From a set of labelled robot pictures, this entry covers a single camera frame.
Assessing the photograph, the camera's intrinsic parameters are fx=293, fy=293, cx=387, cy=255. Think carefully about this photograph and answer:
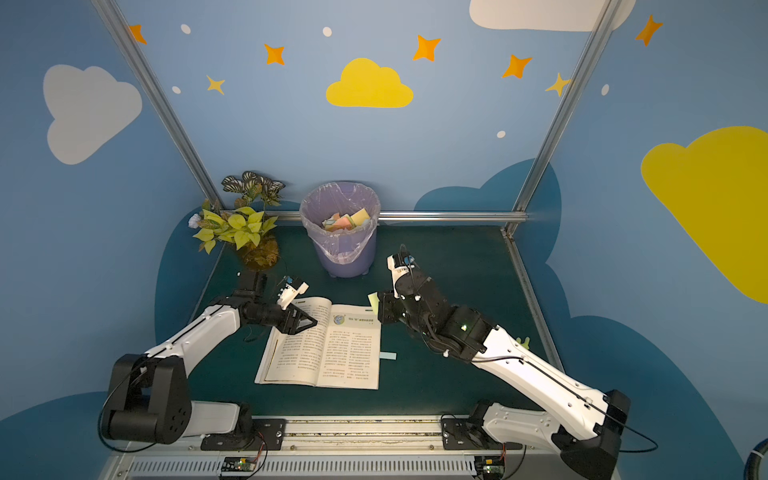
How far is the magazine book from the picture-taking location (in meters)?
0.84

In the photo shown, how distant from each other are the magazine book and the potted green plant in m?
0.27

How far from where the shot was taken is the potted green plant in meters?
0.88
